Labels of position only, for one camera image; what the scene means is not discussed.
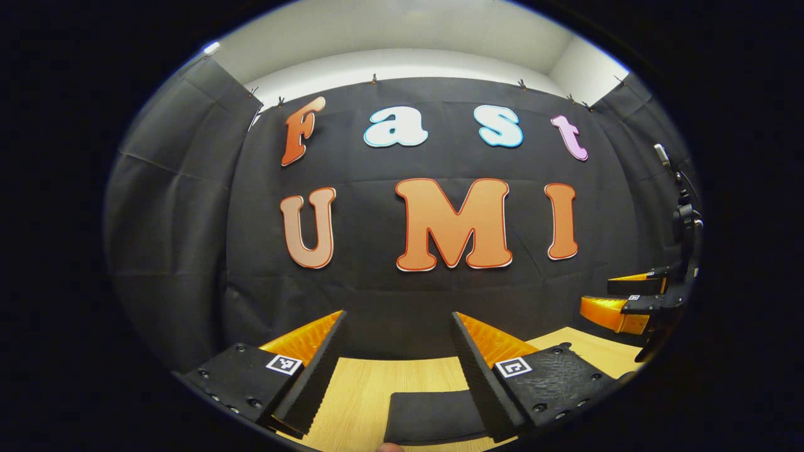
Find dark grey jeans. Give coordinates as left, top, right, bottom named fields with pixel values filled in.
left=383, top=389, right=497, bottom=448

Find black backdrop cloth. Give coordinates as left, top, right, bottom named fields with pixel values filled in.
left=104, top=55, right=701, bottom=371

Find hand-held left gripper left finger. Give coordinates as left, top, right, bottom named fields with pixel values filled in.
left=181, top=309, right=348, bottom=440

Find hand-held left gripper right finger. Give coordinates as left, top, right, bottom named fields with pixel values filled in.
left=450, top=311, right=636, bottom=443

